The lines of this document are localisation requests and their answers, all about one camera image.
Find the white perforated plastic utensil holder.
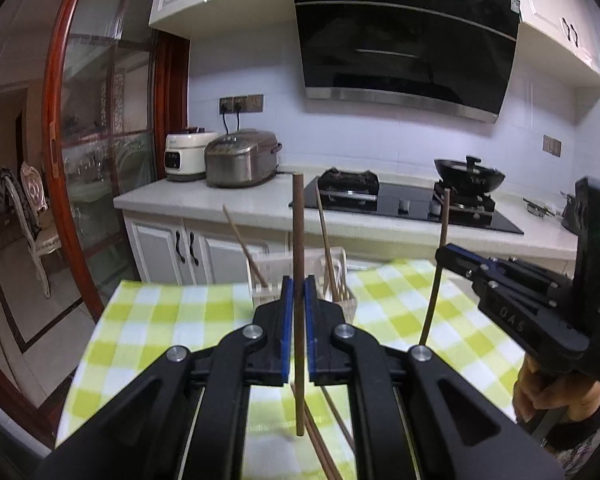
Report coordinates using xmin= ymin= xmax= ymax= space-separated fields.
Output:
xmin=250 ymin=246 xmax=357 ymax=311

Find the white stone kitchen countertop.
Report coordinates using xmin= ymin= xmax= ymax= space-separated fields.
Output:
xmin=113 ymin=172 xmax=581 ymax=261

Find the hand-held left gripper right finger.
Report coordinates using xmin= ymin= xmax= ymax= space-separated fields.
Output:
xmin=304 ymin=275 xmax=566 ymax=480

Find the red wood-framed glass door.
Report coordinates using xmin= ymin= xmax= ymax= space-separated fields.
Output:
xmin=42 ymin=0 xmax=191 ymax=321

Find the brown metallic rice cooker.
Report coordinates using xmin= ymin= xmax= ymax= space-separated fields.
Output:
xmin=204 ymin=130 xmax=283 ymax=189

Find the white base cabinet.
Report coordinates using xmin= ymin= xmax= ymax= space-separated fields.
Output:
xmin=122 ymin=210 xmax=576 ymax=292

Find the person's right hand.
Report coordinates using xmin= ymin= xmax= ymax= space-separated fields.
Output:
xmin=512 ymin=353 xmax=600 ymax=423

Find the black burner grate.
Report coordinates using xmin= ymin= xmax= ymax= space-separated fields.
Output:
xmin=432 ymin=182 xmax=496 ymax=213
xmin=316 ymin=167 xmax=380 ymax=200

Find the dark garment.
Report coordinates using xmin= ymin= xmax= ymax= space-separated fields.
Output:
xmin=0 ymin=167 xmax=20 ymax=202

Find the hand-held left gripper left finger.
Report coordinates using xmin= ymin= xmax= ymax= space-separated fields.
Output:
xmin=32 ymin=276 xmax=295 ymax=480

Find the metal strainer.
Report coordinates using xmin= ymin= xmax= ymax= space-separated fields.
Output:
xmin=523 ymin=197 xmax=563 ymax=218

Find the white electric cooker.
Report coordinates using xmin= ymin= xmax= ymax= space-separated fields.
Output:
xmin=165 ymin=130 xmax=218 ymax=182

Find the black glass range hood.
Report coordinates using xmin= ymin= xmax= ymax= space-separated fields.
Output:
xmin=288 ymin=0 xmax=523 ymax=124

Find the wall socket panel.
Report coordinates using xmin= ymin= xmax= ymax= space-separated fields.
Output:
xmin=219 ymin=94 xmax=264 ymax=114

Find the red wooden door frame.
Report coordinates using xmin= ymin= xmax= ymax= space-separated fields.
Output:
xmin=0 ymin=345 xmax=66 ymax=453

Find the black glass gas cooktop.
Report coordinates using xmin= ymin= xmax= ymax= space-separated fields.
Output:
xmin=300 ymin=167 xmax=525 ymax=235

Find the ornate white chair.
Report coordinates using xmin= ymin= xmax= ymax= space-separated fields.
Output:
xmin=2 ymin=162 xmax=63 ymax=298

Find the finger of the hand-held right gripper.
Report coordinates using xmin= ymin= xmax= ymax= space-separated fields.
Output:
xmin=435 ymin=248 xmax=482 ymax=287
xmin=444 ymin=243 xmax=574 ymax=292

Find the steel pot with lid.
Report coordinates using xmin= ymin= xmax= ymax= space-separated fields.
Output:
xmin=560 ymin=191 xmax=581 ymax=233

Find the black wok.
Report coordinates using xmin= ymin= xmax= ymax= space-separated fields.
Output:
xmin=434 ymin=155 xmax=507 ymax=193

